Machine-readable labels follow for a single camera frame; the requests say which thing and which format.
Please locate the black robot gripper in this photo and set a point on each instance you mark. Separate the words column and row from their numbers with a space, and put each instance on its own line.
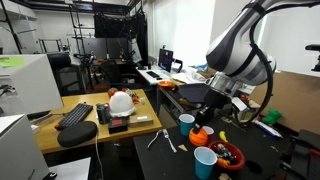
column 216, row 100

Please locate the orange basketball toy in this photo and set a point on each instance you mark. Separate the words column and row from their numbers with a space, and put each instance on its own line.
column 197, row 138

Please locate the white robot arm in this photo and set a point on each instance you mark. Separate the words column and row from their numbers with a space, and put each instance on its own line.
column 233, row 50

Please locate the red paper cup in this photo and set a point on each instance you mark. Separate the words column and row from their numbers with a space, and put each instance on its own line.
column 210, row 130

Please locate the blue paper cup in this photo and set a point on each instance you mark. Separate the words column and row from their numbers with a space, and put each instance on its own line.
column 185, row 126
column 204, row 162

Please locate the yellow banana toy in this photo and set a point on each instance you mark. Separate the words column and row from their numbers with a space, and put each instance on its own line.
column 223, row 136

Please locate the dark blue bin lid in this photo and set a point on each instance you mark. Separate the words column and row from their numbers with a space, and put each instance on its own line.
column 193, row 93

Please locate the triangular cardboard scrap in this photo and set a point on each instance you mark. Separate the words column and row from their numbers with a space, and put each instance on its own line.
column 182, row 147

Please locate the dark multicolour toy pieces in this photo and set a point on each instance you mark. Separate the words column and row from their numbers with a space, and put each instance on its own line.
column 222, row 150

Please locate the silver metal fork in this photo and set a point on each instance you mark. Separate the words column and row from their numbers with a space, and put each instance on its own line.
column 169, row 141

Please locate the orange toy vegetable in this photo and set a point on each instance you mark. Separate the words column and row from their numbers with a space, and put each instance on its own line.
column 222, row 162

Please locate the silver metal spoon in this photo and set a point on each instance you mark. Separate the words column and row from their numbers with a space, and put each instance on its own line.
column 156, row 134

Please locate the white paper stack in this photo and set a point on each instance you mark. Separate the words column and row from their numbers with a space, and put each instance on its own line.
column 188, row 77

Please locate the red square block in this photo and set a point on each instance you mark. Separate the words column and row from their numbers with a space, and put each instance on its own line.
column 245, row 97

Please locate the red plastic bowl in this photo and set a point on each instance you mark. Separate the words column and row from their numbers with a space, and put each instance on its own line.
column 238, row 157

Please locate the orange plastic bowl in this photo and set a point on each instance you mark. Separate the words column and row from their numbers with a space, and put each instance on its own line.
column 165, row 84

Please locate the blue plastic bag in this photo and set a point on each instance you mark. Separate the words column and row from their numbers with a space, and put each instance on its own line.
column 201, row 67

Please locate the irregular cardboard scrap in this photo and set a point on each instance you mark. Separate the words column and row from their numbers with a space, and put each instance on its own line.
column 224, row 176

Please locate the white office desk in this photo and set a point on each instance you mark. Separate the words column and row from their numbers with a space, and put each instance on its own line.
column 165, row 74

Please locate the small brown cardboard box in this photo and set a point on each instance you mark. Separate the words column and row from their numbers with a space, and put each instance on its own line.
column 140, row 120

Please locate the small black keyboard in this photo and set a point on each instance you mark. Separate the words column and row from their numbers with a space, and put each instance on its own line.
column 153, row 74

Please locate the green rubber toy animal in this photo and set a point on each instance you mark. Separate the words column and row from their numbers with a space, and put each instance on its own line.
column 272, row 116

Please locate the black computer monitor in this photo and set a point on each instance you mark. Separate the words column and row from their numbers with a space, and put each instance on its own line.
column 165, row 60

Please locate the white dome helmet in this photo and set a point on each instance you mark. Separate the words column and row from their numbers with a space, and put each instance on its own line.
column 121, row 104

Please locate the black box with red label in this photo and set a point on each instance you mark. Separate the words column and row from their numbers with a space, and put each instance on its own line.
column 117, row 125

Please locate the brown cardboard sheet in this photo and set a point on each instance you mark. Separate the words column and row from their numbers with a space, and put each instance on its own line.
column 295, row 100

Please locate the red round object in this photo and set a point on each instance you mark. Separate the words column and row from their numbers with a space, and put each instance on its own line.
column 112, row 92

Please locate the dark drink can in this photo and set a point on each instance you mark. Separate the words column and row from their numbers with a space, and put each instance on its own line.
column 103, row 114

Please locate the black equipment stand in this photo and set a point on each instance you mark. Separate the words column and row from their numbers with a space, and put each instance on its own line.
column 303, row 153

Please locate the wooden office desk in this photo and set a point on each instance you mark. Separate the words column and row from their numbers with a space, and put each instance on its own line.
column 96, row 98

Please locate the black oval cushion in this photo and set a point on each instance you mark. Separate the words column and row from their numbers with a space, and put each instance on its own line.
column 77, row 134

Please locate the black computer keyboard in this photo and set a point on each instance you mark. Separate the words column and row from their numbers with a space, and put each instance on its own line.
column 75, row 116

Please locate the black curtain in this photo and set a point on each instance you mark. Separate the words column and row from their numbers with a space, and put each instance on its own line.
column 113, row 26

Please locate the white table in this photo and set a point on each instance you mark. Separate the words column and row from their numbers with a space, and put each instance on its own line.
column 73, row 170

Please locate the black mesh office chair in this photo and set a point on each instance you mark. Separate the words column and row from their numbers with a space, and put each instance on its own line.
column 66, row 78

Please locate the white monitor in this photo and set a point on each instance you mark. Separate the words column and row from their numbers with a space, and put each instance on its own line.
column 33, row 86

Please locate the white computer case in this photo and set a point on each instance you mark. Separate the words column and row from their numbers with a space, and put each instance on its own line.
column 16, row 150

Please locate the green sticky note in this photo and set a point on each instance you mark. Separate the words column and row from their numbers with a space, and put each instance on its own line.
column 11, row 61

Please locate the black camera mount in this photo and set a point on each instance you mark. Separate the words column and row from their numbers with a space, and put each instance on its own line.
column 315, row 47

